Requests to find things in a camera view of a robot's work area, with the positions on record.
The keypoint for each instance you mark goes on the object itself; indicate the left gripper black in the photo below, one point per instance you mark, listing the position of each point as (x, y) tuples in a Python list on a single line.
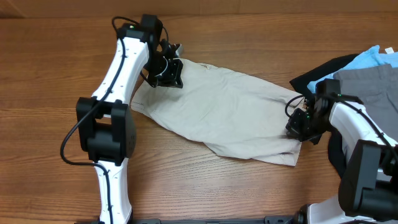
[(171, 78)]

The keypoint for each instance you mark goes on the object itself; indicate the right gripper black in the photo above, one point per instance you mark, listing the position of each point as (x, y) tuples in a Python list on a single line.
[(294, 130)]

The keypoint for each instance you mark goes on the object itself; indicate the beige shorts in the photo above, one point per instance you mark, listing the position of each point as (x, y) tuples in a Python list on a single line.
[(233, 114)]

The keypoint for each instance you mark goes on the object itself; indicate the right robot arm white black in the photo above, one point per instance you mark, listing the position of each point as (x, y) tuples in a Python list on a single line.
[(368, 187)]

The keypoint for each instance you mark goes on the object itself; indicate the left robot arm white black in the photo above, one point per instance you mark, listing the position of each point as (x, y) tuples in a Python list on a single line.
[(104, 121)]

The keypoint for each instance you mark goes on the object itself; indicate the black garment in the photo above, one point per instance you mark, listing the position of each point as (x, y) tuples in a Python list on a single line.
[(299, 84)]

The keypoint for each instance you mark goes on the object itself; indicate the grey garment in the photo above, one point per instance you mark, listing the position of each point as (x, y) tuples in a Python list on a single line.
[(376, 87)]

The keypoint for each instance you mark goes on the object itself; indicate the light blue garment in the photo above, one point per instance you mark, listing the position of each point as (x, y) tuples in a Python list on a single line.
[(367, 59)]

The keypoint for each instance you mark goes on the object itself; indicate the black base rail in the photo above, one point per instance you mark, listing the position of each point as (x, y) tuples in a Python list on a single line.
[(266, 220)]

